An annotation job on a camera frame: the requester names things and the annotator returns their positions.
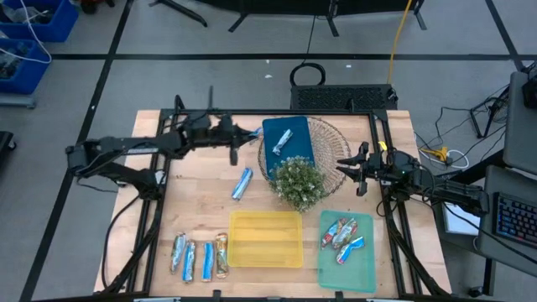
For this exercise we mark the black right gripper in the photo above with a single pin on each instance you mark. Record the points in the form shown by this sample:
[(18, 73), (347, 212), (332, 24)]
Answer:
[(375, 168)]

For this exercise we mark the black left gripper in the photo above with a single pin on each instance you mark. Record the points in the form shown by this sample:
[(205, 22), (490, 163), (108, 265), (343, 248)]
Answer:
[(226, 134)]

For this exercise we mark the yellow translucent plastic bin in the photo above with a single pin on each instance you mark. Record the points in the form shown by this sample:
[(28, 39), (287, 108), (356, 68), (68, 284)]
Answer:
[(264, 256)]

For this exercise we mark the orange brown granola bar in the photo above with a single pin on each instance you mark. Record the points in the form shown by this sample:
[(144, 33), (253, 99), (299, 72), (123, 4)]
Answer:
[(222, 255)]

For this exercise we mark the silver granola bar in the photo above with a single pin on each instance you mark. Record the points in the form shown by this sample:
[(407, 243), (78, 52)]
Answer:
[(178, 253)]

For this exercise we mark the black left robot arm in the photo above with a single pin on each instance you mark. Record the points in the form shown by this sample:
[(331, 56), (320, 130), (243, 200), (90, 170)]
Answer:
[(126, 144)]

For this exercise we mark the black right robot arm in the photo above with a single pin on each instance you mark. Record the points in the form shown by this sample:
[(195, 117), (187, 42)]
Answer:
[(453, 193)]

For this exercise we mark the yellow tag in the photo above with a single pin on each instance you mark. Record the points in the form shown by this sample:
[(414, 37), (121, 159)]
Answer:
[(382, 146)]

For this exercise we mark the dark blue plastic bin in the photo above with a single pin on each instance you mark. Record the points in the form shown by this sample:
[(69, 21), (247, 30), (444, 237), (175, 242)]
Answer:
[(298, 126)]

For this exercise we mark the artificial plant in black pot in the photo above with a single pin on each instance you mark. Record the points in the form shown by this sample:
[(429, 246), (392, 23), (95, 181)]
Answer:
[(298, 184)]

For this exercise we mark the black perforated computer case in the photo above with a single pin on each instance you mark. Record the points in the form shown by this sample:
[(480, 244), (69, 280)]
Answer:
[(335, 97)]

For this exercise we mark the teal translucent plastic bin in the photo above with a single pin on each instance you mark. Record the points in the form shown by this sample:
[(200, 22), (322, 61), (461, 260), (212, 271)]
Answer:
[(356, 277)]

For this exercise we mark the white paper sheet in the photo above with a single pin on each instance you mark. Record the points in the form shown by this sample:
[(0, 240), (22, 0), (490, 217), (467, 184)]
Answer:
[(457, 222)]

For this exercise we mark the black backdrop stand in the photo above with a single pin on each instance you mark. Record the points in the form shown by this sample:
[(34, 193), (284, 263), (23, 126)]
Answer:
[(293, 5)]

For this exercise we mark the black stand legs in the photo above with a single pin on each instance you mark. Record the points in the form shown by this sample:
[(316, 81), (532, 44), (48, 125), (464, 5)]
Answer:
[(180, 10)]

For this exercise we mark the grey desk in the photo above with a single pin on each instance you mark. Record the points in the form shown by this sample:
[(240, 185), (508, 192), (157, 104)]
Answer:
[(488, 251), (522, 134)]

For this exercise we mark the black keyboard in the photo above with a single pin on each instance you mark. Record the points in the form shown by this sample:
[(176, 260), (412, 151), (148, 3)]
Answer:
[(518, 220)]

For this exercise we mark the black desk device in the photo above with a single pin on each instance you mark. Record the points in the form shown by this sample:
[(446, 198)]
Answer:
[(530, 92)]

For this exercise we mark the blue storage crate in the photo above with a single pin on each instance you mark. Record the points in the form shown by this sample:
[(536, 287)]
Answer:
[(33, 75), (63, 25)]

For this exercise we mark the grey cart base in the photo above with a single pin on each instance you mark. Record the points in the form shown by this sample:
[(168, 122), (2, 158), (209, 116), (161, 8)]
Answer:
[(17, 100)]

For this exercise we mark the black chair base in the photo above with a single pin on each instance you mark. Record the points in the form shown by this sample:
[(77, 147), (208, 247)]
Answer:
[(5, 144)]

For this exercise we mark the black metal table frame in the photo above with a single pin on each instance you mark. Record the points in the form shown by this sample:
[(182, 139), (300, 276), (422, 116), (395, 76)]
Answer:
[(268, 112)]

